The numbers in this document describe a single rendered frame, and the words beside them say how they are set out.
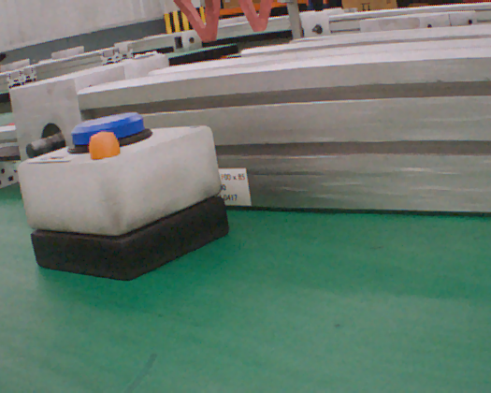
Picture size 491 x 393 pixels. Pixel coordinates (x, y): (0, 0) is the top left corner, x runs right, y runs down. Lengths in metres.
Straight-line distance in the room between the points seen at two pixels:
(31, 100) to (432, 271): 0.38
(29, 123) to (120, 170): 0.25
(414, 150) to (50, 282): 0.20
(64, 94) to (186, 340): 0.31
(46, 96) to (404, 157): 0.29
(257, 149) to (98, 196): 0.13
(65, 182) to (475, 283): 0.21
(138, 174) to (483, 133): 0.17
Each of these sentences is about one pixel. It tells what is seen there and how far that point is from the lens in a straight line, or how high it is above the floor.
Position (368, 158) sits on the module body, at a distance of 0.43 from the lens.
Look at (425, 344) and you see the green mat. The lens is 0.27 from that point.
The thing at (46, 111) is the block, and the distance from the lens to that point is 0.61.
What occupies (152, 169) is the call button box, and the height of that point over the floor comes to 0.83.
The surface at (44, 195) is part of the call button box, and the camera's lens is 0.42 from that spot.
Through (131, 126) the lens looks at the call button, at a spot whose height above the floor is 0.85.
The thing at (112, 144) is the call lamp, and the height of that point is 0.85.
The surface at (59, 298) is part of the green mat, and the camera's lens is 0.39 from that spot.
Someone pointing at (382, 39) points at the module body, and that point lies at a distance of 0.63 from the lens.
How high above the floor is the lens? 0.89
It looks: 13 degrees down
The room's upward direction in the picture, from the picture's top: 9 degrees counter-clockwise
